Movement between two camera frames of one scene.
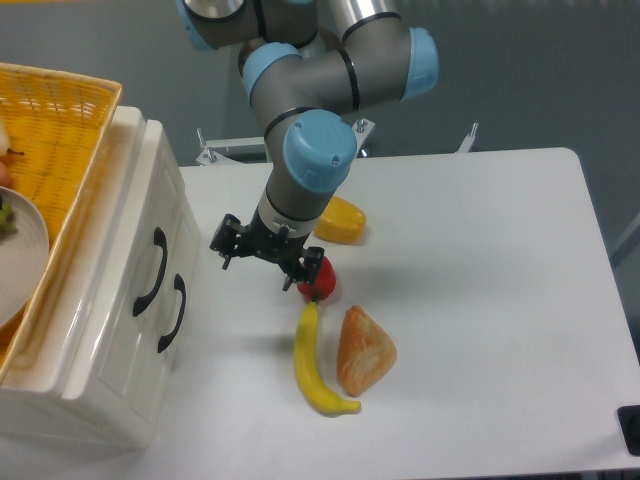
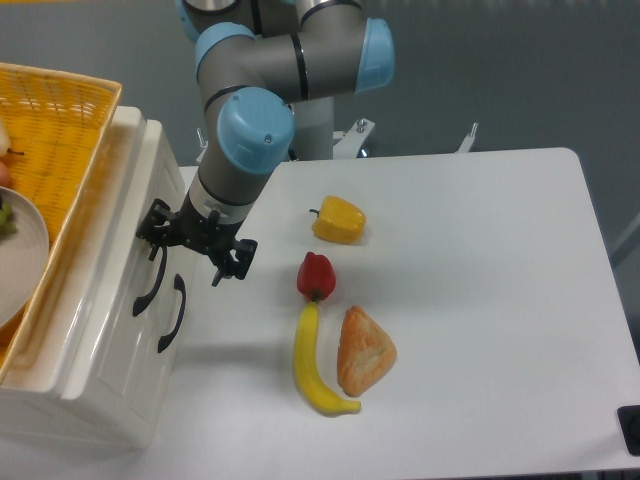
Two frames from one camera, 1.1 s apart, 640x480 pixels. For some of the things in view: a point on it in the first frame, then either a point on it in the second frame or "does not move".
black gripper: x=282 y=252 → x=214 y=239
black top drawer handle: x=160 y=239 does not move
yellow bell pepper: x=341 y=222 does not move
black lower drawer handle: x=179 y=284 does not move
